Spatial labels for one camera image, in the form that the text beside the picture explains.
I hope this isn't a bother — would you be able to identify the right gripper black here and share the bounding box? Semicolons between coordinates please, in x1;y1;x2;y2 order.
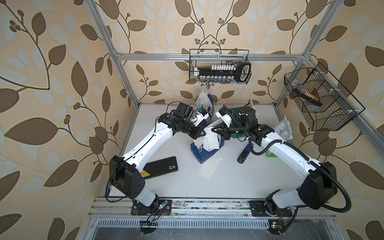
211;120;249;140

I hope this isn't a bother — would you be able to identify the large blue white tote bag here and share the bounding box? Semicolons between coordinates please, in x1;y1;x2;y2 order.
196;86;215;123

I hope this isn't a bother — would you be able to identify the blue stapler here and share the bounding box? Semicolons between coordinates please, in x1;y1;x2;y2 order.
237;145;251;164

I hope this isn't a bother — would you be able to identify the small blue white bag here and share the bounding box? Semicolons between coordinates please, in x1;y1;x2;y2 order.
246;92;256;110

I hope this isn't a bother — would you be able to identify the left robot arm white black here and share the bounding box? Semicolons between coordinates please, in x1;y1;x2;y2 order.
105;102;209;209

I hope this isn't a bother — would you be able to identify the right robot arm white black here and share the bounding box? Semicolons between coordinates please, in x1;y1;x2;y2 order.
212;106;346;216

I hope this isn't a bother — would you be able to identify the pale yellow receipt sheet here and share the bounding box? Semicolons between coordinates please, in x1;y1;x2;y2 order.
199;152;223;180

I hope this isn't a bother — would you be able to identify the black flat box yellow label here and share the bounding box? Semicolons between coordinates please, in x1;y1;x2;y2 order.
141;157;179;180

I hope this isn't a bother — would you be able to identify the black socket tool set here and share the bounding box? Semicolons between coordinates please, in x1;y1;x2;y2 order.
192;62;252;84

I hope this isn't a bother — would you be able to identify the green white tissue pack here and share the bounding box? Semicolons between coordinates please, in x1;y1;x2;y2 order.
262;117;294;161

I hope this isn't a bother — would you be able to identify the dark brush in basket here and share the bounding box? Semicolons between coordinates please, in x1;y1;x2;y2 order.
293;86;323;107

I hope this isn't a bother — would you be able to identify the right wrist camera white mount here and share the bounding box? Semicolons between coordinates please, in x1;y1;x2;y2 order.
216;107;232;128

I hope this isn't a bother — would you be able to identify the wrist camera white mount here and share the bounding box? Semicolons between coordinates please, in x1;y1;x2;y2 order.
191;108;209;128
216;107;232;128

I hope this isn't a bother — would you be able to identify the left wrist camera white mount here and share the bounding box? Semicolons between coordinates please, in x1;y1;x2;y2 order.
191;108;209;128

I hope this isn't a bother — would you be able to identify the black corrugated cable conduit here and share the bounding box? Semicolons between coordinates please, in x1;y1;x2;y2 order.
223;104;352;214

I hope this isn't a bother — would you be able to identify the back wall wire basket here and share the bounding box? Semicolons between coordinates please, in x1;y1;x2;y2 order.
188;49;252;85

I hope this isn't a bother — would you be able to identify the wall wire basket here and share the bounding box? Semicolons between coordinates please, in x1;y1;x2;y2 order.
284;63;366;131
188;49;252;85

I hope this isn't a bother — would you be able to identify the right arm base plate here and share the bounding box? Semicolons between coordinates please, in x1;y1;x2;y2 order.
249;200;293;218

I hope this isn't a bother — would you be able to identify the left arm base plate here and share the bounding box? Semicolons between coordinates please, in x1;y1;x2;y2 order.
131;199;173;216

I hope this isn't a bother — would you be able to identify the right wall wire basket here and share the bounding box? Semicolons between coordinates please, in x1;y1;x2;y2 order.
284;63;366;131

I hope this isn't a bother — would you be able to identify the aluminium rail front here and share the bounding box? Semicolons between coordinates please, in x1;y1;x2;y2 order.
88;198;336;230

